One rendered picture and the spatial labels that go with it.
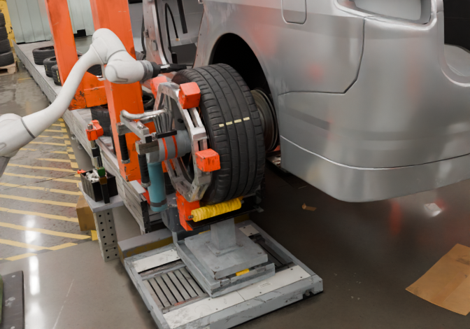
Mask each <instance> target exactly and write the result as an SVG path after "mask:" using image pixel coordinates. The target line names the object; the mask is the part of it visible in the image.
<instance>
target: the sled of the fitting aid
mask: <svg viewBox="0 0 470 329"><path fill-rule="evenodd" d="M176 251H177V254H178V255H179V257H180V258H181V260H182V261H183V262H184V263H185V264H186V265H187V267H188V268H189V270H190V271H191V272H192V273H193V275H194V276H195V277H196V278H197V280H198V281H199V283H200V284H201V285H202V286H203V287H204V289H205V290H206V292H207V293H208V294H209V295H210V296H211V297H212V298H216V297H217V296H220V295H224V294H225V293H229V292H232V291H235V290H237V289H239V288H242V287H245V286H248V285H250V284H253V283H256V282H258V281H261V280H264V279H267V278H269V277H272V276H275V266H274V262H273V261H272V260H271V259H270V258H268V261H267V262H264V263H262V264H259V265H255V266H254V267H250V268H248V269H245V270H242V271H240V272H236V273H233V274H230V275H228V276H224V277H222V278H220V279H216V280H215V279H214V278H213V277H212V276H211V275H210V274H209V272H208V271H207V270H206V268H205V267H204V266H203V265H202V264H201V263H200V262H199V261H198V259H197V258H196V257H195V256H194V254H193V253H192V252H191V250H189V249H188V247H187V246H186V245H185V240H184V239H183V240H180V241H177V242H176Z"/></svg>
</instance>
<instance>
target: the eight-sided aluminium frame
mask: <svg viewBox="0 0 470 329"><path fill-rule="evenodd" d="M178 91H179V85H178V84H176V83H174V82H171V81H169V82H165V83H160V84H159V86H158V91H157V96H156V100H155V105H154V111H159V110H163V109H164V107H166V105H165V100H164V94H166V95H168V96H170V97H171V98H173V99H175V101H176V103H177V105H178V108H179V110H180V113H181V115H182V117H183V120H184V122H185V125H186V128H187V131H188V133H189V136H190V141H191V147H192V159H193V165H194V180H193V182H192V184H191V183H189V182H188V181H187V180H186V179H185V177H184V176H183V173H182V170H181V168H180V165H179V163H178V160H177V158H174V159H171V160H172V163H173V165H174V168H175V170H176V173H177V175H178V176H175V174H174V172H173V169H172V166H171V163H170V161H169V160H165V161H164V164H165V166H166V169H167V171H168V173H169V177H170V179H171V183H172V185H173V187H174V189H176V190H177V191H178V192H179V193H180V194H181V195H182V196H183V197H184V198H185V199H186V200H187V202H189V203H190V202H195V201H197V200H201V198H202V197H203V195H204V193H205V191H206V189H207V187H208V184H209V183H210V182H211V173H210V172H207V173H204V172H203V171H201V170H200V168H198V167H197V161H196V155H195V153H196V152H198V151H199V147H198V141H200V148H201V151H203V150H206V149H208V146H207V140H206V139H207V136H206V130H205V127H204V126H203V124H202V122H201V119H200V117H199V114H198V112H197V110H196V107H194V108H189V111H190V114H191V116H192V119H193V121H194V124H195V126H196V127H195V128H194V125H193V124H192V121H191V119H190V116H189V113H188V112H187V109H183V108H182V106H181V105H180V102H179V101H178Z"/></svg>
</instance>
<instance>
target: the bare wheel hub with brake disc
mask: <svg viewBox="0 0 470 329"><path fill-rule="evenodd" d="M251 93H252V95H253V97H254V100H255V103H256V105H257V108H258V112H259V115H260V119H261V121H262V127H263V133H264V141H265V151H269V150H271V149H272V148H273V147H274V146H275V144H276V139H277V135H278V126H277V120H276V114H275V112H274V109H273V106H272V104H271V102H270V100H269V98H268V97H267V96H266V95H265V94H264V93H263V92H262V91H261V90H251Z"/></svg>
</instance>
